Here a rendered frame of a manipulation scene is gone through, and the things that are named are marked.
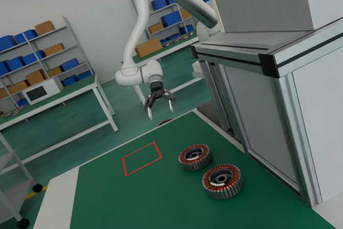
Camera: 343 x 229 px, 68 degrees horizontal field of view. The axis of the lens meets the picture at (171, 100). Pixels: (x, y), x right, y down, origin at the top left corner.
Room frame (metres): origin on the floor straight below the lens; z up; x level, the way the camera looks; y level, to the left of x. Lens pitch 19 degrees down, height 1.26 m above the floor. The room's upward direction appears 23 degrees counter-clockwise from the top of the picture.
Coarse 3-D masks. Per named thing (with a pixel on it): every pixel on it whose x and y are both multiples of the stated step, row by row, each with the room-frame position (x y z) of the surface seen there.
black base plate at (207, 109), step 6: (210, 102) 1.16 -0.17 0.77; (198, 108) 1.15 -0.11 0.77; (204, 108) 1.12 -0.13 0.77; (210, 108) 1.09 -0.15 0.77; (204, 114) 1.08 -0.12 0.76; (210, 114) 1.03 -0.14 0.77; (216, 114) 1.00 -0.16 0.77; (216, 120) 0.95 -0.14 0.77; (228, 132) 0.84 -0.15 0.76; (234, 138) 0.80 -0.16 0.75
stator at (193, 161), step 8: (200, 144) 0.80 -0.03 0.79; (184, 152) 0.79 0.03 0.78; (192, 152) 0.80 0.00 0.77; (200, 152) 0.78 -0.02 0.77; (208, 152) 0.74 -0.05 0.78; (184, 160) 0.74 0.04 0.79; (192, 160) 0.72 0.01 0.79; (200, 160) 0.71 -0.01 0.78; (208, 160) 0.72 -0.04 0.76; (184, 168) 0.74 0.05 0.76; (192, 168) 0.71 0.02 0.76
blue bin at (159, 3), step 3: (156, 0) 7.15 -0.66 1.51; (159, 0) 7.17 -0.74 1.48; (162, 0) 7.18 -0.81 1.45; (153, 3) 7.36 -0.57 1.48; (156, 3) 7.15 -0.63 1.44; (159, 3) 7.16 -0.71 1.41; (162, 3) 7.18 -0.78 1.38; (165, 3) 7.19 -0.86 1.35; (153, 6) 7.47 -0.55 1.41; (156, 6) 7.18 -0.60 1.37; (159, 6) 7.16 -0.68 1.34; (162, 6) 7.17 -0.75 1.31; (165, 6) 7.19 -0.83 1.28; (156, 9) 7.29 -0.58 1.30
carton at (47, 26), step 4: (48, 20) 6.79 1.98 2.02; (40, 24) 6.75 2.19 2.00; (44, 24) 6.76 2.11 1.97; (48, 24) 6.78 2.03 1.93; (52, 24) 7.04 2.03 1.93; (36, 28) 6.73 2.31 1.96; (40, 28) 6.74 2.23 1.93; (44, 28) 6.75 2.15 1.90; (48, 28) 6.77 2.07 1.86; (52, 28) 6.78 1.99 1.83; (40, 32) 6.73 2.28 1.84; (44, 32) 6.75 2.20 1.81
